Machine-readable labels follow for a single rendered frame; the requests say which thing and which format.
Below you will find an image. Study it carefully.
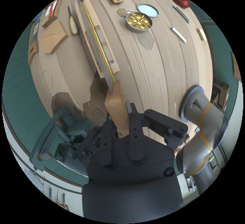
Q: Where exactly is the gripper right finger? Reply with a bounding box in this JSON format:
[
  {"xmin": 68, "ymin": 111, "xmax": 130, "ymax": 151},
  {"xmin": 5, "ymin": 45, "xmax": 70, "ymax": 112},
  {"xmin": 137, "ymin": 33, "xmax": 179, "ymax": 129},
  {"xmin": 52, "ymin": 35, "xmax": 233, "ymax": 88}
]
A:
[{"xmin": 125, "ymin": 101, "xmax": 189, "ymax": 166}]

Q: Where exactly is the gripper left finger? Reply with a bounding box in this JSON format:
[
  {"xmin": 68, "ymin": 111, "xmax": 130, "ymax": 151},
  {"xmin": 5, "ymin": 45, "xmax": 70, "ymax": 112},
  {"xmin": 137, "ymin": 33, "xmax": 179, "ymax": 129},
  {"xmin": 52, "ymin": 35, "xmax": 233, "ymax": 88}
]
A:
[{"xmin": 72, "ymin": 111, "xmax": 118, "ymax": 168}]

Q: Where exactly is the carcase saw with wooden handle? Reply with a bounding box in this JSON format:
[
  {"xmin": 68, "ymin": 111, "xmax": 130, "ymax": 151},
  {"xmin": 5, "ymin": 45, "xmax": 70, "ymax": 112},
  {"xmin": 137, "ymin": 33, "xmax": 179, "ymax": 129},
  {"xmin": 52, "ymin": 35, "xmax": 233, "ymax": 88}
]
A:
[{"xmin": 74, "ymin": 0, "xmax": 131, "ymax": 139}]

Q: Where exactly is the green filing vise body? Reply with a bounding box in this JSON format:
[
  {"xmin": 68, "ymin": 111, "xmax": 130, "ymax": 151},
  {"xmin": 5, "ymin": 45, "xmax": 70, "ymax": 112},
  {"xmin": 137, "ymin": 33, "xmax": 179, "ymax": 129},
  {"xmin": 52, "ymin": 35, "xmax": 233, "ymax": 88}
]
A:
[{"xmin": 38, "ymin": 111, "xmax": 100, "ymax": 171}]

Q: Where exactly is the round tin with brass screws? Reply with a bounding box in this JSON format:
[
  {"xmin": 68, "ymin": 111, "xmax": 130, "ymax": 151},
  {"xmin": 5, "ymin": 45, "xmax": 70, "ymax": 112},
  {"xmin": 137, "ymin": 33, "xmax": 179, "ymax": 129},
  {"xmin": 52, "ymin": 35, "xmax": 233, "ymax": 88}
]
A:
[{"xmin": 125, "ymin": 12, "xmax": 154, "ymax": 34}]

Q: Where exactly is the small brass block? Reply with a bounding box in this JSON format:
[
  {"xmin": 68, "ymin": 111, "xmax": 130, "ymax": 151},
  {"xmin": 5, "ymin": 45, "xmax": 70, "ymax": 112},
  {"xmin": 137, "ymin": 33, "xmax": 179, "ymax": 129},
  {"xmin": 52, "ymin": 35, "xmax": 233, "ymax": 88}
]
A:
[{"xmin": 196, "ymin": 28, "xmax": 207, "ymax": 42}]

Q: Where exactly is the wooden shelf unit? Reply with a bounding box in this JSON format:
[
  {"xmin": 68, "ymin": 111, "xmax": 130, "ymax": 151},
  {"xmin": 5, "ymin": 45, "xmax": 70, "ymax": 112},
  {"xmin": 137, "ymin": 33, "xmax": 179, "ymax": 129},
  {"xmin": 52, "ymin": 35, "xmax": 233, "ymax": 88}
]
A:
[{"xmin": 210, "ymin": 77, "xmax": 230, "ymax": 115}]

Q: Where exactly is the white metal bar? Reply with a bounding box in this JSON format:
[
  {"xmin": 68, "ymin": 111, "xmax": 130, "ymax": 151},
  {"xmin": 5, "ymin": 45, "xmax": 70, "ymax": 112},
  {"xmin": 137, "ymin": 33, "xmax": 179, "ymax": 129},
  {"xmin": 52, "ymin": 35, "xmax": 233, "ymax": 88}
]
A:
[{"xmin": 171, "ymin": 26, "xmax": 187, "ymax": 44}]

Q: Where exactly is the curved wooden block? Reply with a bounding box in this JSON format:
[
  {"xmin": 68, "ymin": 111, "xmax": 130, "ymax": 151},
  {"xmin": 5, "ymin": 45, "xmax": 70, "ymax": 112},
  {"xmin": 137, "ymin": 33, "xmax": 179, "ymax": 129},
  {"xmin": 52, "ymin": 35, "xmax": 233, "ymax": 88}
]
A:
[{"xmin": 28, "ymin": 40, "xmax": 40, "ymax": 66}]

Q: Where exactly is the plain cardboard box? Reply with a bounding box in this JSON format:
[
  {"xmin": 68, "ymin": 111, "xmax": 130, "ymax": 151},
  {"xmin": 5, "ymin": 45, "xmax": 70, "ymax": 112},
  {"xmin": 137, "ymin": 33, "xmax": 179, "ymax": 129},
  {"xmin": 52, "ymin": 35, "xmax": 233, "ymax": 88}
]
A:
[{"xmin": 40, "ymin": 19, "xmax": 70, "ymax": 55}]

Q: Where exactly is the brown wooden board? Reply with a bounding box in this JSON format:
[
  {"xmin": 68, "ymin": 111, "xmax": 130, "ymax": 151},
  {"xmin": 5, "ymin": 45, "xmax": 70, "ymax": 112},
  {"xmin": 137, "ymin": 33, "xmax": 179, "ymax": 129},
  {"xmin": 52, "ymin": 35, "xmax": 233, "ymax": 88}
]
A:
[{"xmin": 231, "ymin": 51, "xmax": 242, "ymax": 83}]

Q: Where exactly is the round tin lid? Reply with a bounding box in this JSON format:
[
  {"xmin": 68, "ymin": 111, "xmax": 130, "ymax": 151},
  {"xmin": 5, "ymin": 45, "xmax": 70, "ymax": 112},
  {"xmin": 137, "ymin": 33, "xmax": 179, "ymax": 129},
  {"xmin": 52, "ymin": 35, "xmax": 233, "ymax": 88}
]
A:
[{"xmin": 137, "ymin": 3, "xmax": 159, "ymax": 18}]

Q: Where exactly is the grey metal bar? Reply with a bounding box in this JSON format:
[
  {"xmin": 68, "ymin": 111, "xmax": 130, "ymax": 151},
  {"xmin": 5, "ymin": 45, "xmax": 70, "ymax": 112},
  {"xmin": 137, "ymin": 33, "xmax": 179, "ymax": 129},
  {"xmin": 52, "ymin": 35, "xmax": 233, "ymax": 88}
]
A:
[{"xmin": 172, "ymin": 5, "xmax": 191, "ymax": 24}]

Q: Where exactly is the blue card with label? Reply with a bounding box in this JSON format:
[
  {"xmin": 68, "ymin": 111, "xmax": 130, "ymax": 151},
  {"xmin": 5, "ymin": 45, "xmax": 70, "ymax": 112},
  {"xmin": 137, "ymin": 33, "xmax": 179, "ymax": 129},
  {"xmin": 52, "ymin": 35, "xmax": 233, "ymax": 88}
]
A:
[{"xmin": 30, "ymin": 18, "xmax": 41, "ymax": 45}]

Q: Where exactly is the cardboard box with red label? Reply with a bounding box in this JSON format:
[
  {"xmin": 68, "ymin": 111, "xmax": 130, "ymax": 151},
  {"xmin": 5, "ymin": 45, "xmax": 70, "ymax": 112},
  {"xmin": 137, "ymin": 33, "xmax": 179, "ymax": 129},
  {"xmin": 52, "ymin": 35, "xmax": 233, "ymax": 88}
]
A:
[{"xmin": 41, "ymin": 0, "xmax": 63, "ymax": 28}]

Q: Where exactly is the blue round object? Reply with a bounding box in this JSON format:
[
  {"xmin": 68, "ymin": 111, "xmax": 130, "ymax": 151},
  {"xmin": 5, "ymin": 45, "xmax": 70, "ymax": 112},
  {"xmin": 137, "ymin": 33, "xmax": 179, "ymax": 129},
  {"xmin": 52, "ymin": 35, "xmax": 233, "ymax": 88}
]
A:
[{"xmin": 31, "ymin": 11, "xmax": 42, "ymax": 23}]

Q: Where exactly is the cream handled chisel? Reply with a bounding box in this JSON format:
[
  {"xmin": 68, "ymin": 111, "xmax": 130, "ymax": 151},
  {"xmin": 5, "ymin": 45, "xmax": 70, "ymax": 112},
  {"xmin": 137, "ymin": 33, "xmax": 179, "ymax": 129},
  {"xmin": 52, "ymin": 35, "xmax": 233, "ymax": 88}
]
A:
[{"xmin": 67, "ymin": 6, "xmax": 79, "ymax": 36}]

